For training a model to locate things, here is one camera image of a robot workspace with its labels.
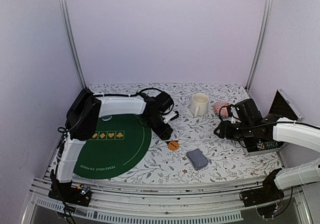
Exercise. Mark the white ceramic mug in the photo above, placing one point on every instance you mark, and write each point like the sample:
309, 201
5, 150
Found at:
199, 104

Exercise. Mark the right aluminium frame post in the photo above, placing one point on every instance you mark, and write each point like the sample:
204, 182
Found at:
260, 42

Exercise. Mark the left aluminium frame post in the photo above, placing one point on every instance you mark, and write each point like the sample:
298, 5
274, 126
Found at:
71, 42

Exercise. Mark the clear dealer button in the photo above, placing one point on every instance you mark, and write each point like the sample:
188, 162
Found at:
106, 118

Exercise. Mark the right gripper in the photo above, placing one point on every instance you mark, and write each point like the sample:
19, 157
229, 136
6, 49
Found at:
225, 132

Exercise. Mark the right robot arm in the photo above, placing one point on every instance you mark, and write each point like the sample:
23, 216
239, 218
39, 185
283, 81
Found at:
273, 186

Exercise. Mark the poker chips in case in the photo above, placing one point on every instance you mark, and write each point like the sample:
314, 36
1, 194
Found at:
267, 145

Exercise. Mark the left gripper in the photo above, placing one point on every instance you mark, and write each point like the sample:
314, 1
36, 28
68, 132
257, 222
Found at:
164, 133

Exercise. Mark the green poker mat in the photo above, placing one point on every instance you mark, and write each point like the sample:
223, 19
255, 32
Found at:
116, 147

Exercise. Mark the black red triangular chip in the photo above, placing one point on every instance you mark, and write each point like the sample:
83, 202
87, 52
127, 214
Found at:
174, 140

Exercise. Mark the aluminium frame post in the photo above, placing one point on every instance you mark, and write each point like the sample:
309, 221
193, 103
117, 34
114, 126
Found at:
260, 42
71, 42

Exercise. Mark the blue playing card deck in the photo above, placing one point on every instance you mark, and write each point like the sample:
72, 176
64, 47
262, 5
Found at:
197, 158

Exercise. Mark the floral tablecloth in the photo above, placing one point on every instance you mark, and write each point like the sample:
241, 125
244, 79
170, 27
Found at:
226, 158

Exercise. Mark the front aluminium rail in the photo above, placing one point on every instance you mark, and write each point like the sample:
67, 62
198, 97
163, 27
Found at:
206, 203

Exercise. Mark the orange big blind button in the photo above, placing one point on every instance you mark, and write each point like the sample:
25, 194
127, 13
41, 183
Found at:
173, 146

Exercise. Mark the red patterned bowl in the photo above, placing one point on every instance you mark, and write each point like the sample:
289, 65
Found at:
220, 108

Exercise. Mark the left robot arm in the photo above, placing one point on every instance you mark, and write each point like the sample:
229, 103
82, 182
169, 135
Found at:
80, 126

